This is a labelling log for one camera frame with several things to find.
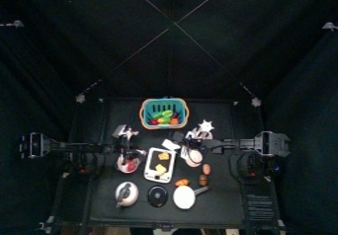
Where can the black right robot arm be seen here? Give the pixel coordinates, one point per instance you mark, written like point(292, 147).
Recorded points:
point(264, 144)

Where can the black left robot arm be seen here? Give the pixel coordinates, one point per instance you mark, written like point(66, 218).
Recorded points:
point(66, 146)

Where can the yellow toy squash half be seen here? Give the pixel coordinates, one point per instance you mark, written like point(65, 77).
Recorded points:
point(161, 170)

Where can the white flat card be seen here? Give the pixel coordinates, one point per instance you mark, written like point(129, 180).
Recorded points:
point(170, 144)

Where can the white round plate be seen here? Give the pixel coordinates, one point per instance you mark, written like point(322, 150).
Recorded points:
point(195, 158)

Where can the red toy food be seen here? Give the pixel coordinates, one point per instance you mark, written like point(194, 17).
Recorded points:
point(131, 166)

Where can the orange toy fruit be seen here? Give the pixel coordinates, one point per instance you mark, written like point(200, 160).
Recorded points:
point(174, 121)

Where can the yellow toy food piece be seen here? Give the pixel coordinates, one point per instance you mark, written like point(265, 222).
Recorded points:
point(163, 156)

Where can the yellow-green toy vegetable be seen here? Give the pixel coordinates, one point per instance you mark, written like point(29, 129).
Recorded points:
point(165, 120)

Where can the white star shaped toy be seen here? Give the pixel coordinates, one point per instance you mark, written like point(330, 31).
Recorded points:
point(206, 126)

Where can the purple toy eggplant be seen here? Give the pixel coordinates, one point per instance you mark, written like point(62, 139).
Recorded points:
point(177, 115)

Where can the red toy tomato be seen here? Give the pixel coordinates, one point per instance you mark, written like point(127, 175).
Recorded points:
point(154, 122)

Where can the green toy cucumber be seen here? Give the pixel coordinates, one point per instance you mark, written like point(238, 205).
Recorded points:
point(162, 114)

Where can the light brown toy potato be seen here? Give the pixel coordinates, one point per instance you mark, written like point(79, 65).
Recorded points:
point(206, 169)

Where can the white tray with black surface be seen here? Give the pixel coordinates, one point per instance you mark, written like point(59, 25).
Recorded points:
point(151, 174)

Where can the teal basket with orange rim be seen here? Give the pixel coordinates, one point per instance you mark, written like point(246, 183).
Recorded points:
point(150, 112)

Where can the orange toy carrot piece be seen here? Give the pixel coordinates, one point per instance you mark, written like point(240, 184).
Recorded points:
point(182, 182)

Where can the dark brown toy food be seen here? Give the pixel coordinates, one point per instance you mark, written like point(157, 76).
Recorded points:
point(202, 180)

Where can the silver toy kettle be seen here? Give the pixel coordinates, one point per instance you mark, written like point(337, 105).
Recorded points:
point(127, 194)

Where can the black round pot lid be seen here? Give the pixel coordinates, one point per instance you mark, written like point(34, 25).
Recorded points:
point(157, 196)

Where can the grey frame corner bracket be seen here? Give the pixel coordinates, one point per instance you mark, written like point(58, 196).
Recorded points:
point(256, 101)
point(16, 24)
point(81, 97)
point(329, 25)

